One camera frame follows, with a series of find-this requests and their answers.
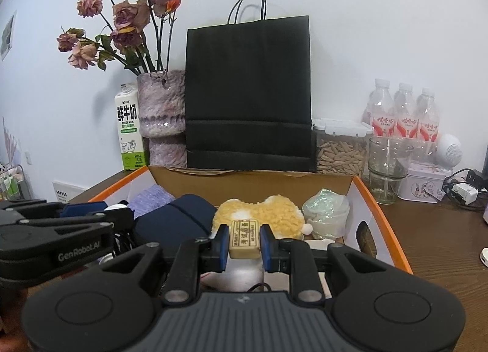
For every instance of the purple textured vase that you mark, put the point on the purple textured vase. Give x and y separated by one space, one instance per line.
161 97

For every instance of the translucent tissue pack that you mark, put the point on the translucent tissue pack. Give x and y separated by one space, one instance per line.
280 282

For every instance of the small white round lid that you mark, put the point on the small white round lid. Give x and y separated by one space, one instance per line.
484 256

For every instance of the navy blue pouch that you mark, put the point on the navy blue pouch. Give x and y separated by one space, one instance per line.
188 217

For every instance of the white floral tin box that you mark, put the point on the white floral tin box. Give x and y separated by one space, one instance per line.
423 183

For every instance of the clear container of seeds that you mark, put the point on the clear container of seeds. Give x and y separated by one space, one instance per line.
341 146

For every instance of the red cardboard pumpkin box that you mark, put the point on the red cardboard pumpkin box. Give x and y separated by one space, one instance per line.
217 186

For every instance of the beige engraved block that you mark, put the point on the beige engraved block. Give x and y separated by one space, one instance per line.
244 240

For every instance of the iridescent ball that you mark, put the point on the iridescent ball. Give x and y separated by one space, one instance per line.
327 213

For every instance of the dried pink rose bouquet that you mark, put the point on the dried pink rose bouquet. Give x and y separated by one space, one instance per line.
139 35

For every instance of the wire rack with items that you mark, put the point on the wire rack with items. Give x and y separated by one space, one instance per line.
11 179

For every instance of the white round speaker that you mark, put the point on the white round speaker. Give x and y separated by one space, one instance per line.
448 151

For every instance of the purple knitted pouch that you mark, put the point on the purple knitted pouch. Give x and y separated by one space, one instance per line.
149 200

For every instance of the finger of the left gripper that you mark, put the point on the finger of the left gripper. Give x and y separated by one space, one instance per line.
123 224
82 209

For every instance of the white jar lid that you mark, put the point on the white jar lid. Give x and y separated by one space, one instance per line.
115 207

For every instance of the white yellow plush toy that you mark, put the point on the white yellow plush toy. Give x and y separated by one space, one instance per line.
280 213

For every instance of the water bottle left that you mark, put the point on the water bottle left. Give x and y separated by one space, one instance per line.
380 110

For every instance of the black paper shopping bag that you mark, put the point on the black paper shopping bag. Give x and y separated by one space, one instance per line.
247 95

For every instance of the clear drinking glass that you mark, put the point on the clear drinking glass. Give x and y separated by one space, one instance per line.
388 165

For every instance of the water bottle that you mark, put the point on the water bottle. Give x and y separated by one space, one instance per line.
428 116
380 110
406 124

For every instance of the white charger with cable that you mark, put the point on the white charger with cable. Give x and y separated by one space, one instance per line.
467 189

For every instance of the water bottle right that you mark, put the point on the water bottle right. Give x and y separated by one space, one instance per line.
428 116

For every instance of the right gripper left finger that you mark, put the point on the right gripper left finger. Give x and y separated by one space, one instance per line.
201 255

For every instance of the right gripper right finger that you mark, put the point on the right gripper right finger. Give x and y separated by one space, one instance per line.
275 253

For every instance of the water bottle middle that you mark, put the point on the water bottle middle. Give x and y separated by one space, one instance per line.
406 124

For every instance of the green white milk carton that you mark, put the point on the green white milk carton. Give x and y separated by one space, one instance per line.
133 146

